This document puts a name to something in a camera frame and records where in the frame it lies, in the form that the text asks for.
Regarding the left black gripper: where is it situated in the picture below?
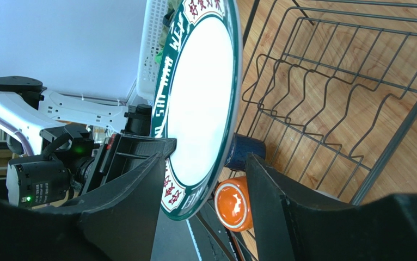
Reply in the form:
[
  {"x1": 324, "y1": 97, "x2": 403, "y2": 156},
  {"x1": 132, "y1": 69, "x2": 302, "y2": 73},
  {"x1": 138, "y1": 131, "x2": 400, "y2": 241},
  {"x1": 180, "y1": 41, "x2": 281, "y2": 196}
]
[{"x1": 6, "y1": 125, "x2": 177, "y2": 208}]

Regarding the black wire dish rack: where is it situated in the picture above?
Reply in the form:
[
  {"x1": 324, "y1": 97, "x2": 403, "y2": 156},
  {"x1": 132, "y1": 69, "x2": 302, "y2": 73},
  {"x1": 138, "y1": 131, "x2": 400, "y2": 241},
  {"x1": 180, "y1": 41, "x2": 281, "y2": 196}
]
[{"x1": 236, "y1": 1, "x2": 417, "y2": 206}]

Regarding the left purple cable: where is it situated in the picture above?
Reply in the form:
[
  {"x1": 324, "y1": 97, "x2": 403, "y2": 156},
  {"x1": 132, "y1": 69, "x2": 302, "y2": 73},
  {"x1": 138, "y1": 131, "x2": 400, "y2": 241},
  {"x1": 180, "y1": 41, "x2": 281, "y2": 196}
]
[{"x1": 0, "y1": 97, "x2": 35, "y2": 157}]

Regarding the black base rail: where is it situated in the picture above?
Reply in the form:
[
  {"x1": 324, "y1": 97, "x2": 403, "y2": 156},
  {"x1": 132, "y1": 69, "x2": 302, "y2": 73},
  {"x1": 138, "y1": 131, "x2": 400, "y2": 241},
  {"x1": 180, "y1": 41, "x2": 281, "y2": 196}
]
[{"x1": 189, "y1": 201, "x2": 257, "y2": 260}]

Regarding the white green-rimmed round plate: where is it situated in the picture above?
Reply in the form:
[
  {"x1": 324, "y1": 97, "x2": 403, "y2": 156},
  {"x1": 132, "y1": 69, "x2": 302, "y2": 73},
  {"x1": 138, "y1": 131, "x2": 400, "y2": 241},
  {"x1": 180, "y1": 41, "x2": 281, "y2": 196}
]
[{"x1": 151, "y1": 1, "x2": 243, "y2": 221}]

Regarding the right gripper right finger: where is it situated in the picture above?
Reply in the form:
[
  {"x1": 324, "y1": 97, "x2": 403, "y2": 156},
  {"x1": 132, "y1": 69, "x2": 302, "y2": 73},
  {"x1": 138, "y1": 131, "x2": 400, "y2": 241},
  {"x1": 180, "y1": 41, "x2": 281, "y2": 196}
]
[{"x1": 246, "y1": 154, "x2": 417, "y2": 260}]

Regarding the dark blue mug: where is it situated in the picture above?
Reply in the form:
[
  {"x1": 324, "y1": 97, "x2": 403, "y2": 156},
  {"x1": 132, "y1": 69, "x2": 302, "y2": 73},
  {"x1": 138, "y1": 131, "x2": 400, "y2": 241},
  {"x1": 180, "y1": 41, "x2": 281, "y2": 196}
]
[{"x1": 224, "y1": 133, "x2": 266, "y2": 171}]

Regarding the white plastic basket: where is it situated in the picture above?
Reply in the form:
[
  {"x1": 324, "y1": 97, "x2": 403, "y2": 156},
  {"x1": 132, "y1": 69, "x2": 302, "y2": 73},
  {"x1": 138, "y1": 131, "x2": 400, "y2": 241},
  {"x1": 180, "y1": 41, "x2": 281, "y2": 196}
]
[{"x1": 136, "y1": 1, "x2": 181, "y2": 101}]

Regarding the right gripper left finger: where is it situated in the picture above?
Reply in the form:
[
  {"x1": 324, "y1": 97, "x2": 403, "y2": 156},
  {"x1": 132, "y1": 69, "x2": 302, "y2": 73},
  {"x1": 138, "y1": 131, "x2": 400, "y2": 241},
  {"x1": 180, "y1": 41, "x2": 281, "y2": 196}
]
[{"x1": 0, "y1": 153, "x2": 165, "y2": 260}]

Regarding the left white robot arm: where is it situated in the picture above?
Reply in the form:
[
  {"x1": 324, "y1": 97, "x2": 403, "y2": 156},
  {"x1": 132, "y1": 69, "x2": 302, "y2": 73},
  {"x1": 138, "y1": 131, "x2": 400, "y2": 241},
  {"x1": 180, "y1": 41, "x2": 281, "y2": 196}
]
[{"x1": 0, "y1": 76, "x2": 177, "y2": 208}]

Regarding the orange mug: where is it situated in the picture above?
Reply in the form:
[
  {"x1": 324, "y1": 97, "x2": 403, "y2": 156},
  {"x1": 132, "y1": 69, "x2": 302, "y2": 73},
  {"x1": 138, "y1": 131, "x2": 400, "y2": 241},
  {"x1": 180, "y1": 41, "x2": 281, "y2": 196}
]
[{"x1": 214, "y1": 176, "x2": 253, "y2": 232}]

